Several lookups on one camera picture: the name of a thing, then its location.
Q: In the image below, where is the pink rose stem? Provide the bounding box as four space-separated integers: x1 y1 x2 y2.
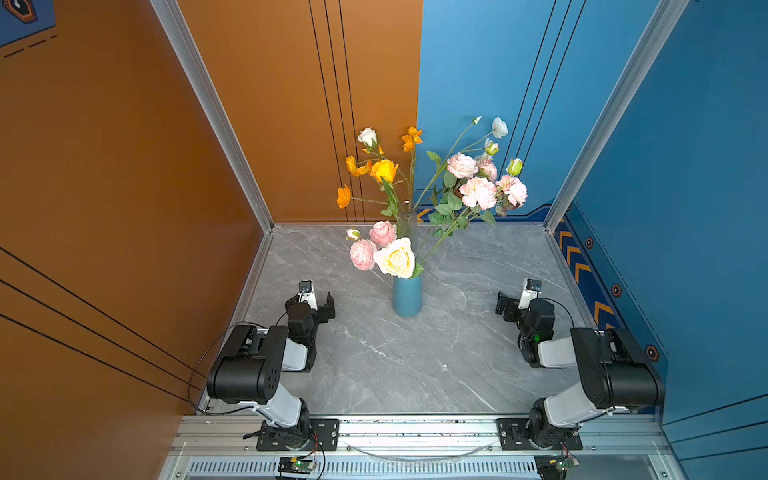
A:
347 229 381 271

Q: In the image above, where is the teal ceramic cylinder vase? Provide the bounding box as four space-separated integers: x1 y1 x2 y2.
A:
393 276 423 318

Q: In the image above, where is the cream rose stem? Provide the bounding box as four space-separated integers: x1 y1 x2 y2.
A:
373 237 424 279

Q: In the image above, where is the orange poppy spray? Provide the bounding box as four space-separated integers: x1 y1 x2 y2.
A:
336 156 408 221
401 126 423 215

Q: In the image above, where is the clear ribbed glass vase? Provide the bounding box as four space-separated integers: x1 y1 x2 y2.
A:
397 212 418 240

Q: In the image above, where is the mixed flower bunch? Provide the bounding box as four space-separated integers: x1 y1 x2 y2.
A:
417 171 528 262

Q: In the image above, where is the yellow rose stem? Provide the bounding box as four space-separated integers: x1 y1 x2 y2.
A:
370 159 408 226

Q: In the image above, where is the white rose stem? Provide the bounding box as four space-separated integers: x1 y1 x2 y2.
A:
357 127 409 217

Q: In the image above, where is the large pink rose spray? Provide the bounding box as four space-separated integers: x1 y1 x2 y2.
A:
420 135 527 195

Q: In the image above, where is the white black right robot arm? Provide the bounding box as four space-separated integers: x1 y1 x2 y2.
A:
495 284 665 450

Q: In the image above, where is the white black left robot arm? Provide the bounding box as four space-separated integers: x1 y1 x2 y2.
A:
206 290 338 451

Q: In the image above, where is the left green circuit board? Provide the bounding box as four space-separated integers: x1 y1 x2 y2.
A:
276 457 318 479

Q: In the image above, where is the green circuit board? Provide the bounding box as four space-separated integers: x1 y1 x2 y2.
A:
534 456 581 480
276 457 318 479

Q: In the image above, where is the right green circuit board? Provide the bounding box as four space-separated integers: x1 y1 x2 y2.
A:
534 456 581 480

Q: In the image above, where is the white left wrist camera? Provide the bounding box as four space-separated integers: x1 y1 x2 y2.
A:
298 280 318 310

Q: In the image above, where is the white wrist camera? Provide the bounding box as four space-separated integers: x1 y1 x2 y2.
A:
298 280 318 310
518 278 542 310

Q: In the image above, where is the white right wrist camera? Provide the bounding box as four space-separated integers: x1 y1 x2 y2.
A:
518 278 542 310

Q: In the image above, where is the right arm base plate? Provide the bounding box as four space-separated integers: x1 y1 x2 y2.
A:
496 417 583 451

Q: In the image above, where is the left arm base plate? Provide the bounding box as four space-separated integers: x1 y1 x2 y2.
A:
256 418 340 452

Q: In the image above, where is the aluminium front rail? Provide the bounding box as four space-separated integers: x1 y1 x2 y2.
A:
168 414 672 459

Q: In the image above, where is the left aluminium corner post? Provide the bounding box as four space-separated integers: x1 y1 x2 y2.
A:
150 0 275 234

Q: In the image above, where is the aluminium corner post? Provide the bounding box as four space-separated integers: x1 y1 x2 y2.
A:
543 0 689 234
150 0 275 234

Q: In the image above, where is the right aluminium corner post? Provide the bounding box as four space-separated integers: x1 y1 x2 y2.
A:
543 0 689 234

